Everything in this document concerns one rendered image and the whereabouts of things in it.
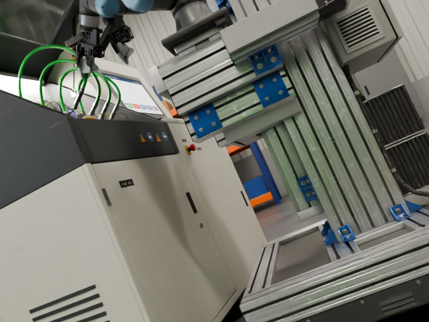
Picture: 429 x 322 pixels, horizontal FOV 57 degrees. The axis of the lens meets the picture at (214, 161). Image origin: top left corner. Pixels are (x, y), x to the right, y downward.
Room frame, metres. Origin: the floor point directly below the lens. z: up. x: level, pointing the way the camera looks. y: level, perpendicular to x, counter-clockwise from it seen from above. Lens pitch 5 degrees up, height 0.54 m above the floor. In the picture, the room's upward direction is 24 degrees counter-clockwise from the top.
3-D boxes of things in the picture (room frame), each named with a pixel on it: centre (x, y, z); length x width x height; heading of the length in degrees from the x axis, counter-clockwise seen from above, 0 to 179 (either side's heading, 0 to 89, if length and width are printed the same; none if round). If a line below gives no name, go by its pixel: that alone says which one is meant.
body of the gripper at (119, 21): (1.65, 0.16, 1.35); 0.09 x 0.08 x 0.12; 70
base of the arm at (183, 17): (1.28, -0.12, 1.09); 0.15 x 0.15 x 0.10
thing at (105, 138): (1.57, 0.27, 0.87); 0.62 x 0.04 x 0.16; 160
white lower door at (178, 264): (1.56, 0.26, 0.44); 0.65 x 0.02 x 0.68; 160
